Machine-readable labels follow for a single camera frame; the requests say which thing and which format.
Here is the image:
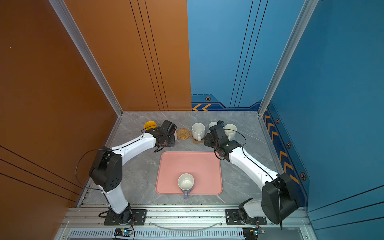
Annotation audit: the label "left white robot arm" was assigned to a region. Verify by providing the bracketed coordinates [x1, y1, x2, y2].
[89, 120, 177, 225]

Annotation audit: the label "purple handled white mug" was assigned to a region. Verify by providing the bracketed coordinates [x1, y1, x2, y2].
[178, 173, 195, 199]

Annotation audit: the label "aluminium corner post left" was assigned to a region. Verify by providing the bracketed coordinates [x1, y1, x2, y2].
[49, 0, 124, 117]

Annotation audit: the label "left circuit board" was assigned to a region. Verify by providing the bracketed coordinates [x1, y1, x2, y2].
[113, 228, 135, 240]

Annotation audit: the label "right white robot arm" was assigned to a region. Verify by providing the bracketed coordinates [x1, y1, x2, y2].
[204, 121, 301, 226]

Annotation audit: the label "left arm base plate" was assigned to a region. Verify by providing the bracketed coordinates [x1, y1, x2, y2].
[104, 209, 147, 226]

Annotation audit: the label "light blue mug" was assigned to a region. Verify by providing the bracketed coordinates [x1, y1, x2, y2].
[208, 122, 218, 129]

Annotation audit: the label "cork paw print coaster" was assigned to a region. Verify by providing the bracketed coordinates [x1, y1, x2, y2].
[191, 136, 205, 145]

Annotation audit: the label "woven rattan round coaster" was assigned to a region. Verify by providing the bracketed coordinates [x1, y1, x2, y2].
[177, 129, 191, 141]

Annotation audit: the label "right circuit board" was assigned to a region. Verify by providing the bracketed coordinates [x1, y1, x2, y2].
[243, 228, 265, 240]

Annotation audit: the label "yellow mug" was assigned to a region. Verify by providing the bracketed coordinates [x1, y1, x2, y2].
[144, 121, 158, 131]

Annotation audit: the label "aluminium corner post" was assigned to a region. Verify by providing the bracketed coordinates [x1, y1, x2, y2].
[49, 0, 124, 117]
[258, 0, 319, 117]

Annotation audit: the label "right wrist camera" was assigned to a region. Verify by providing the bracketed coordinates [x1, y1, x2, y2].
[217, 121, 225, 127]

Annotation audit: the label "pink rectangular tray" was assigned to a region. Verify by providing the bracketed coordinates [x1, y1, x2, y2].
[156, 152, 223, 195]

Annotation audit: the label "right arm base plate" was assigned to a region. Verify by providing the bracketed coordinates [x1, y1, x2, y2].
[225, 209, 267, 226]

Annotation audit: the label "circuit board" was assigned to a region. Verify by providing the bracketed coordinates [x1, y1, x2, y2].
[113, 228, 135, 240]
[243, 228, 265, 240]

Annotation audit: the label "aluminium corner post right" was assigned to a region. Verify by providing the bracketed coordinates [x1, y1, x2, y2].
[258, 0, 319, 117]

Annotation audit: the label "aluminium front rail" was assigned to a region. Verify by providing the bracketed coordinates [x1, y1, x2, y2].
[54, 204, 317, 240]

